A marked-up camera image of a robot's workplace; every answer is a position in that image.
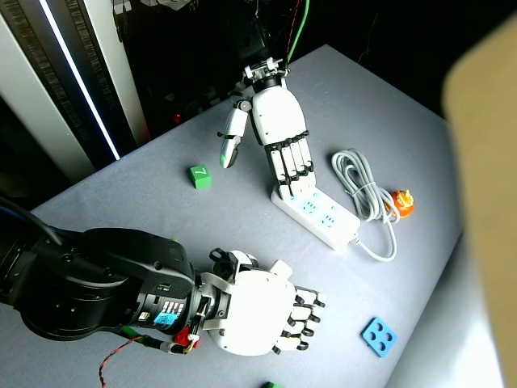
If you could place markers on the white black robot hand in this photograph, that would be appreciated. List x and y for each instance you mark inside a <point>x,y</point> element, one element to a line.
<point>278,117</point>
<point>258,311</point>

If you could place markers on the white power strip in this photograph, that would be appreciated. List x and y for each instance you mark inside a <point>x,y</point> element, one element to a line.
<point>335,230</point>

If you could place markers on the dark green block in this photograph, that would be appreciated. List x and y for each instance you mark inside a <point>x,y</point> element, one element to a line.
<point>271,385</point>

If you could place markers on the grey table cloth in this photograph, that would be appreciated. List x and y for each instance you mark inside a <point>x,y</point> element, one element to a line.
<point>242,226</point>

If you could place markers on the green cube with number seven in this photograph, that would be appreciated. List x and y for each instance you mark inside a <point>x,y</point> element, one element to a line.
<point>200,178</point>

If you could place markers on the blue block with four holes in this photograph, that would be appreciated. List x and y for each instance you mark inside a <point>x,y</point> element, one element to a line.
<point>379,337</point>

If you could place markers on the orange toy fruit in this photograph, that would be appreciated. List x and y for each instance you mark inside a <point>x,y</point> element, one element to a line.
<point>402,204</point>

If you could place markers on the white light strip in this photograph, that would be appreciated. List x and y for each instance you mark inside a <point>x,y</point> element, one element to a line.
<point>81,81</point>

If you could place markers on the beige blurred board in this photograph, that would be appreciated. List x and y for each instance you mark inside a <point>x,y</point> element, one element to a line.
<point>488,182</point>

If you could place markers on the white cabinet frame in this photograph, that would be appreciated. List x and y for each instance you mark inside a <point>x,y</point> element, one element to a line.
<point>40,121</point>

